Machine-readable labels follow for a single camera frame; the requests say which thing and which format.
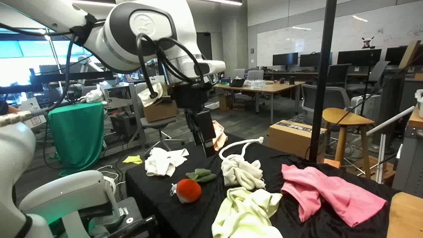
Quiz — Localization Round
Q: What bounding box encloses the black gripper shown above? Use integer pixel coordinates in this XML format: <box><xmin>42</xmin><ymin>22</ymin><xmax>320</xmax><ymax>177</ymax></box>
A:
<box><xmin>170</xmin><ymin>82</ymin><xmax>215</xmax><ymax>157</ymax></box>

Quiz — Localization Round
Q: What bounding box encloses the white cloth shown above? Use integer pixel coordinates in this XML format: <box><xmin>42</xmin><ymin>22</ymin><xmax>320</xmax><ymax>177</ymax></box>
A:
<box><xmin>144</xmin><ymin>147</ymin><xmax>189</xmax><ymax>177</ymax></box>

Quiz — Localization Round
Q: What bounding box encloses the dark green cloth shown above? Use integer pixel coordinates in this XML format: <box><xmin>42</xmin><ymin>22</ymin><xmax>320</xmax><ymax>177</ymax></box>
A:
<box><xmin>186</xmin><ymin>168</ymin><xmax>216</xmax><ymax>184</ymax></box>

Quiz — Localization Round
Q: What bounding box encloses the white knitted towel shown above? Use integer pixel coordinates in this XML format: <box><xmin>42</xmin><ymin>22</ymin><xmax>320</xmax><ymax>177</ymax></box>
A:
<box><xmin>218</xmin><ymin>136</ymin><xmax>265</xmax><ymax>190</ymax></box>

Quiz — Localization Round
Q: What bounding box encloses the light green cloth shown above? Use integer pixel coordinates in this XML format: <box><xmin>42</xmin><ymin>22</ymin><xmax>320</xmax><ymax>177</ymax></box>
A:
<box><xmin>211</xmin><ymin>186</ymin><xmax>283</xmax><ymax>238</ymax></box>

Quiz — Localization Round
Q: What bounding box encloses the pink shirt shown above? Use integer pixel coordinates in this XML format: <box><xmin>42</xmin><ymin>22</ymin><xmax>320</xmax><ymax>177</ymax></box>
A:
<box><xmin>280</xmin><ymin>164</ymin><xmax>386</xmax><ymax>227</ymax></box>

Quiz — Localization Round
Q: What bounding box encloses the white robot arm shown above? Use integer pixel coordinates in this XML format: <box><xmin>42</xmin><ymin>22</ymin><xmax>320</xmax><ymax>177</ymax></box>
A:
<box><xmin>1</xmin><ymin>0</ymin><xmax>226</xmax><ymax>156</ymax></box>

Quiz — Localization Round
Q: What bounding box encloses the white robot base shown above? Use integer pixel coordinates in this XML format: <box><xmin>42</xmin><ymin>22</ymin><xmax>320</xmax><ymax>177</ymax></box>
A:
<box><xmin>0</xmin><ymin>122</ymin><xmax>156</xmax><ymax>238</ymax></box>

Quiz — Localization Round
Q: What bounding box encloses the office chair with box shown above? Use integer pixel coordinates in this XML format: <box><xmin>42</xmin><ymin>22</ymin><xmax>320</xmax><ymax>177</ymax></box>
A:
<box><xmin>129</xmin><ymin>82</ymin><xmax>178</xmax><ymax>147</ymax></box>

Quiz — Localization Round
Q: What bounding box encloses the wooden conference table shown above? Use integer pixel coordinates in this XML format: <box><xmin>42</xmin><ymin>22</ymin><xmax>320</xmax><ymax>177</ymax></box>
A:
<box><xmin>215</xmin><ymin>81</ymin><xmax>302</xmax><ymax>123</ymax></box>

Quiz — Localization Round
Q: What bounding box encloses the cardboard box on floor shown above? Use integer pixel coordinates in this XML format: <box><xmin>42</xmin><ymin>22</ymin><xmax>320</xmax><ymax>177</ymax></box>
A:
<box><xmin>264</xmin><ymin>120</ymin><xmax>312</xmax><ymax>160</ymax></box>

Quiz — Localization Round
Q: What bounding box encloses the black table cloth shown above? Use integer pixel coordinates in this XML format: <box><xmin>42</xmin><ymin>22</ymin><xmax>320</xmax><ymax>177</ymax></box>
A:
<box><xmin>125</xmin><ymin>143</ymin><xmax>396</xmax><ymax>238</ymax></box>

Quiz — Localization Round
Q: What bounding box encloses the green draped cloth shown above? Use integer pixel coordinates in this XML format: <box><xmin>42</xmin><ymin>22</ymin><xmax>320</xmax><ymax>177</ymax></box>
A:
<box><xmin>47</xmin><ymin>102</ymin><xmax>104</xmax><ymax>173</ymax></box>

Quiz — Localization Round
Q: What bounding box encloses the wooden stool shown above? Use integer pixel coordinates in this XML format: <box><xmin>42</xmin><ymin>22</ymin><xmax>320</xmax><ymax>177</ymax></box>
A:
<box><xmin>321</xmin><ymin>107</ymin><xmax>375</xmax><ymax>177</ymax></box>

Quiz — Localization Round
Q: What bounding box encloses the black vertical pole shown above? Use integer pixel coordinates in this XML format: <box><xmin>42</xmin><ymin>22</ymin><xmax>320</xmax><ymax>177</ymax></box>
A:
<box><xmin>309</xmin><ymin>0</ymin><xmax>337</xmax><ymax>161</ymax></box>

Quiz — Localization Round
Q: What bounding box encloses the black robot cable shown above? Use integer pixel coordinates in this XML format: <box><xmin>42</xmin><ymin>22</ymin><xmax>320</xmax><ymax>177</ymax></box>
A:
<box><xmin>134</xmin><ymin>33</ymin><xmax>209</xmax><ymax>99</ymax></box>

